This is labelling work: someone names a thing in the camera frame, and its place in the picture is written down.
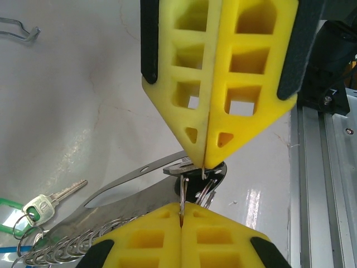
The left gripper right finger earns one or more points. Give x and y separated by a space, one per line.
223 245

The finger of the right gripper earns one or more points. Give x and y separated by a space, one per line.
167 92
251 123

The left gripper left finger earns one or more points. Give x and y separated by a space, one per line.
145 245

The metal keyring holder plate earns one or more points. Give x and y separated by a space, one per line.
134 203

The key with black head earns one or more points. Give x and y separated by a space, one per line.
189 187

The key with green tag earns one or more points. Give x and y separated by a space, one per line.
42 209

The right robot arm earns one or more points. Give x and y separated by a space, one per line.
334 42

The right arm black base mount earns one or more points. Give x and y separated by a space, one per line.
334 106

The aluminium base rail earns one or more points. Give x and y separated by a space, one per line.
315 195

